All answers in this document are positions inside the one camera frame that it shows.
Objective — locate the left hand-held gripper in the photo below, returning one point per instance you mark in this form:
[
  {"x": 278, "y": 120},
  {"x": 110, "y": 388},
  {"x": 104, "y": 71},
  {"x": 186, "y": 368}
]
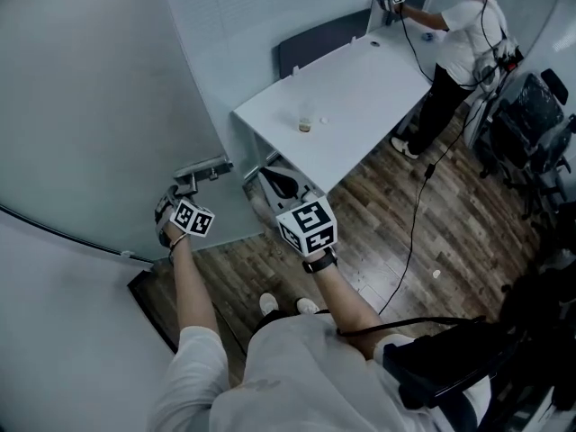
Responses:
[{"x": 191, "y": 218}]

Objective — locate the white paper scrap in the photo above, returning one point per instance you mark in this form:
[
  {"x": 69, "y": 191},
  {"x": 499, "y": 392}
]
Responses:
[{"x": 435, "y": 274}]

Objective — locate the white desk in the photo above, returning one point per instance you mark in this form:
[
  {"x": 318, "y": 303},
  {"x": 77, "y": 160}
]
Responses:
[{"x": 351, "y": 101}]

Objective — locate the black wristwatch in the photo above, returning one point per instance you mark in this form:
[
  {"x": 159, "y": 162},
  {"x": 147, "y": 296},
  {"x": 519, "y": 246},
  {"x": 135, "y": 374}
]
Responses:
[{"x": 320, "y": 263}]

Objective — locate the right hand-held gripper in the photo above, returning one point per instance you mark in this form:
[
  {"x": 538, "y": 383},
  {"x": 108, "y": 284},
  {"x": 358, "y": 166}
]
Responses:
[{"x": 310, "y": 227}]

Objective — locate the frosted glass door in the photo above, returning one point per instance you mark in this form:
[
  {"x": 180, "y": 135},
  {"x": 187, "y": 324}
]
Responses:
[{"x": 99, "y": 106}]

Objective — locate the person's right forearm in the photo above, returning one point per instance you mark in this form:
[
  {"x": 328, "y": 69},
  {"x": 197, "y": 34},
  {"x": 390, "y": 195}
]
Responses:
[{"x": 346, "y": 304}]

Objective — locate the black waist bag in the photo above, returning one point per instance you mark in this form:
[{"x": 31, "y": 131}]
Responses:
[{"x": 450, "y": 367}]

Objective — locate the person's white shirt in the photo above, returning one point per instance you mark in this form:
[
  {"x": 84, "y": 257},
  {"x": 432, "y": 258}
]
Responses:
[{"x": 306, "y": 376}]

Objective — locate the short dark desk partition panel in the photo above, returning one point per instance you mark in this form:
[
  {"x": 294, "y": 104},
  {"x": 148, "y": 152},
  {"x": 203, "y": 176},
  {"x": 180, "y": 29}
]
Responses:
[{"x": 415, "y": 1}]

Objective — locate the person's left forearm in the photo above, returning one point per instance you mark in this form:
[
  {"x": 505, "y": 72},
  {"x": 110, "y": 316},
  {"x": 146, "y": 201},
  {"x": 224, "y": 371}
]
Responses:
[{"x": 193, "y": 290}]

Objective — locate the person's right white shoe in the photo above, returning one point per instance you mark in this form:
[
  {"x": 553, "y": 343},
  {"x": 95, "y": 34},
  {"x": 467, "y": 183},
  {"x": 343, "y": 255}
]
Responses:
[{"x": 307, "y": 306}]

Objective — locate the person's left white shoe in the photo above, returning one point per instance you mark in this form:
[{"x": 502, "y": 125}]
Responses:
[{"x": 267, "y": 304}]

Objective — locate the person's white shoe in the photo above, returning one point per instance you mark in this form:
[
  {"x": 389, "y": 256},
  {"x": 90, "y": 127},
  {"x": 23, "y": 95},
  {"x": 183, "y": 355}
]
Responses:
[
  {"x": 307, "y": 306},
  {"x": 267, "y": 304}
]

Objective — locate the small blue item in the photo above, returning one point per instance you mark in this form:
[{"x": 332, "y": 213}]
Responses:
[{"x": 427, "y": 37}]

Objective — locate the person's black trousers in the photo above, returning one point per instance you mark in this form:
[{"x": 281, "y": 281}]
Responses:
[{"x": 270, "y": 320}]

